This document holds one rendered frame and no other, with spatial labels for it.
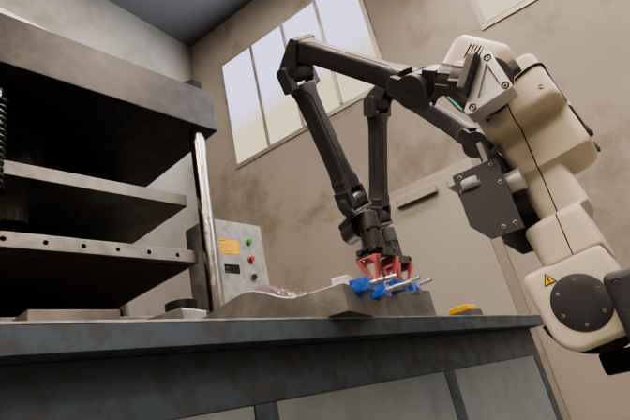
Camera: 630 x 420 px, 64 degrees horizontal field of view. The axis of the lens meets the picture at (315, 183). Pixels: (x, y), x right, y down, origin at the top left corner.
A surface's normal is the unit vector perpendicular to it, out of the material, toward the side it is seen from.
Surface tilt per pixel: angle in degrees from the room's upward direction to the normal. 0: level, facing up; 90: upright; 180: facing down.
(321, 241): 90
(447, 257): 90
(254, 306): 90
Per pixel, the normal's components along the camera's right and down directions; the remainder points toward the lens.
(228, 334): 0.72, -0.42
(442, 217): -0.58, -0.23
